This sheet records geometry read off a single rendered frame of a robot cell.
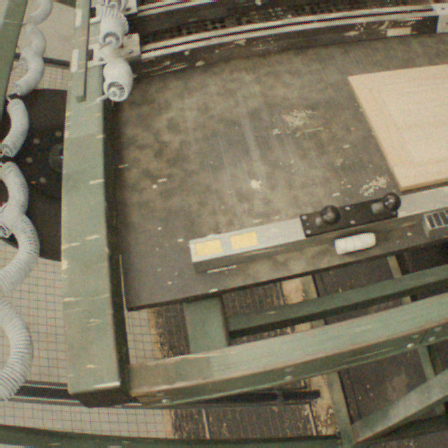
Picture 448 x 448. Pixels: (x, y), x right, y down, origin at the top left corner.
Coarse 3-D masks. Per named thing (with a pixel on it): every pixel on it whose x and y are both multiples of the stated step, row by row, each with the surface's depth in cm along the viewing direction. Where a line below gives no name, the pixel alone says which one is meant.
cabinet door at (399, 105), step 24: (384, 72) 134; (408, 72) 134; (432, 72) 133; (360, 96) 130; (384, 96) 130; (408, 96) 129; (432, 96) 128; (384, 120) 125; (408, 120) 124; (432, 120) 124; (384, 144) 120; (408, 144) 120; (432, 144) 119; (408, 168) 116; (432, 168) 115
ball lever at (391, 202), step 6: (390, 192) 96; (384, 198) 96; (390, 198) 95; (396, 198) 95; (372, 204) 107; (378, 204) 106; (384, 204) 96; (390, 204) 95; (396, 204) 95; (372, 210) 106; (378, 210) 106; (384, 210) 106; (390, 210) 96; (396, 210) 96
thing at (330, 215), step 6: (324, 210) 96; (330, 210) 95; (336, 210) 95; (318, 216) 107; (324, 216) 95; (330, 216) 95; (336, 216) 95; (318, 222) 106; (324, 222) 96; (330, 222) 95; (336, 222) 96
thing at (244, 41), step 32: (224, 32) 142; (256, 32) 141; (288, 32) 140; (320, 32) 142; (352, 32) 143; (384, 32) 144; (416, 32) 145; (96, 64) 136; (160, 64) 143; (192, 64) 145
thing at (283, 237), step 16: (432, 192) 109; (400, 208) 108; (416, 208) 107; (432, 208) 107; (272, 224) 109; (288, 224) 109; (368, 224) 106; (384, 224) 108; (400, 224) 109; (192, 240) 109; (208, 240) 109; (224, 240) 108; (272, 240) 107; (288, 240) 107; (304, 240) 107; (320, 240) 108; (192, 256) 107; (208, 256) 107; (224, 256) 107; (240, 256) 108; (256, 256) 109
